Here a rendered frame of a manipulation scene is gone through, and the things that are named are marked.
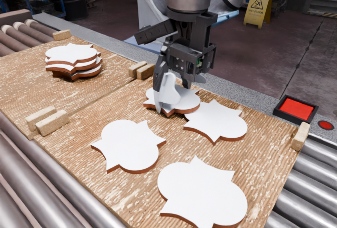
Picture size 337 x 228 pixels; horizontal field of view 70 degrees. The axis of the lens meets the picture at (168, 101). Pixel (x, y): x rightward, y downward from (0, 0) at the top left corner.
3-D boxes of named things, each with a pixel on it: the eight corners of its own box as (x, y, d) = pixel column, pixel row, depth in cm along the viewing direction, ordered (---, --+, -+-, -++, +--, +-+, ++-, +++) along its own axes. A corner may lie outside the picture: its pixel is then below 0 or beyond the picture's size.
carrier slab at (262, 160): (154, 73, 69) (154, 68, 68) (307, 137, 48) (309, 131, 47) (35, 143, 47) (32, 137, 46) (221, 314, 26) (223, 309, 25)
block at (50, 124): (66, 118, 51) (62, 107, 49) (71, 122, 50) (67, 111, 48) (38, 134, 47) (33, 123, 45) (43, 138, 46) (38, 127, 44)
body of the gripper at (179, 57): (192, 86, 43) (200, 19, 36) (156, 70, 48) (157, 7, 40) (213, 70, 48) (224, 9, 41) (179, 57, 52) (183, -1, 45)
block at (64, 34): (69, 35, 89) (67, 28, 87) (71, 37, 88) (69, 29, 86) (53, 40, 85) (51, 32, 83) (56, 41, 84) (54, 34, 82)
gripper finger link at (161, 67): (154, 92, 46) (167, 47, 43) (148, 89, 46) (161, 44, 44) (167, 91, 50) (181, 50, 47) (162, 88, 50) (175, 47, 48)
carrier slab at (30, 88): (72, 38, 90) (71, 34, 89) (152, 74, 69) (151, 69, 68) (-37, 74, 69) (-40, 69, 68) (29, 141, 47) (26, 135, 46)
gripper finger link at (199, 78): (204, 99, 55) (199, 73, 48) (183, 89, 58) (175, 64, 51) (211, 89, 56) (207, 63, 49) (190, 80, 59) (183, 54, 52)
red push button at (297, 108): (285, 102, 59) (287, 97, 58) (312, 111, 56) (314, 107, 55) (276, 114, 55) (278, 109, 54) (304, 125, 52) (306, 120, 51)
